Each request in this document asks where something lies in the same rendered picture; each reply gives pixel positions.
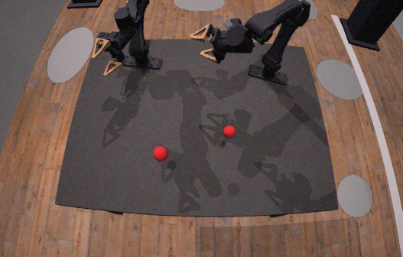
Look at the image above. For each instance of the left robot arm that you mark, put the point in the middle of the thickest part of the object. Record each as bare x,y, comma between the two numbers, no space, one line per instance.
260,26

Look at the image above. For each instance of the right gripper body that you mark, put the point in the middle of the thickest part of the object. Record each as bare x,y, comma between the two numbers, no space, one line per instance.
116,48

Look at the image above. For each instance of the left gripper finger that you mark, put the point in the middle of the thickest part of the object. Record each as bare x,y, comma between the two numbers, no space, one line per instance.
202,38
203,53

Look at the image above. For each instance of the red sphere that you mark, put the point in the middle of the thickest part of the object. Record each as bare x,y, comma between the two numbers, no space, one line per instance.
160,153
229,131

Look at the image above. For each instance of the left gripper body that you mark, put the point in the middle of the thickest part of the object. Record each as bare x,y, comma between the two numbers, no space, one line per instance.
220,45

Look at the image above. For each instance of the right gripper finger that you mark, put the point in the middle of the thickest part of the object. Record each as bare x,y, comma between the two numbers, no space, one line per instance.
104,43
111,64

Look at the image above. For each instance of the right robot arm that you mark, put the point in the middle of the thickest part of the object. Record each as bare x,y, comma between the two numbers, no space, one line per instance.
130,28

